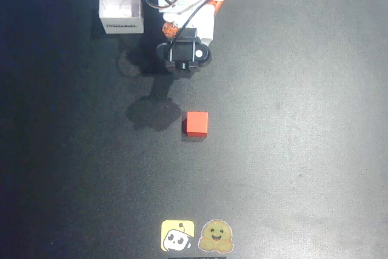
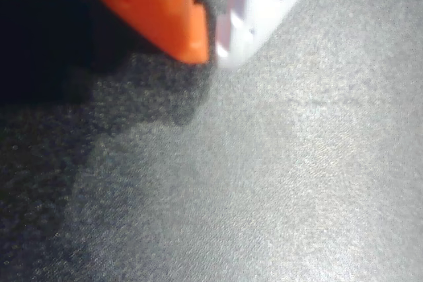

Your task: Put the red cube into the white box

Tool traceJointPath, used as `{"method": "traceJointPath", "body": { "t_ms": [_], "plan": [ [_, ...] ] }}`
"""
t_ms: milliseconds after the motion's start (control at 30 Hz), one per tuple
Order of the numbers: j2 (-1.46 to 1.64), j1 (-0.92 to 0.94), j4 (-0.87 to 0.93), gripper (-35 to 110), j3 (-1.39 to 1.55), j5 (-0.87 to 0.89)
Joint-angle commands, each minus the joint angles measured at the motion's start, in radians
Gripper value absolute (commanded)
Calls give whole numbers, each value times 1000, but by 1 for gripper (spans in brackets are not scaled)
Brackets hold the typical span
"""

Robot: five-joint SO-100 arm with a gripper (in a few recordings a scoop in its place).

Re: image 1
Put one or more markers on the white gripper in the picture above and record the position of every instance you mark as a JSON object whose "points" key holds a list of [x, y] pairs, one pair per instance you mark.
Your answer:
{"points": [[171, 29]]}

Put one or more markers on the red cube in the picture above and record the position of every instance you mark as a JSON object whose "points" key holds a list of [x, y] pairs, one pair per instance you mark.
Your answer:
{"points": [[197, 123]]}

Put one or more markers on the white cardboard box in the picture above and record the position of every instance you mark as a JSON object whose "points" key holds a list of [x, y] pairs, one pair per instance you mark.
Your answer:
{"points": [[121, 7]]}

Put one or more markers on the yellow robot sticker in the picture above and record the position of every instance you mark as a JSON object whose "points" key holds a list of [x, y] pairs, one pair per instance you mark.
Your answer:
{"points": [[177, 235]]}

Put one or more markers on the hugging face emoji sticker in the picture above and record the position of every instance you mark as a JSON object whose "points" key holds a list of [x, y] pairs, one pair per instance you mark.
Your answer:
{"points": [[216, 236]]}

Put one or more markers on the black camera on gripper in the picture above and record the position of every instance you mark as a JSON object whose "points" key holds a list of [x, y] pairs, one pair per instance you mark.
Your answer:
{"points": [[183, 52]]}

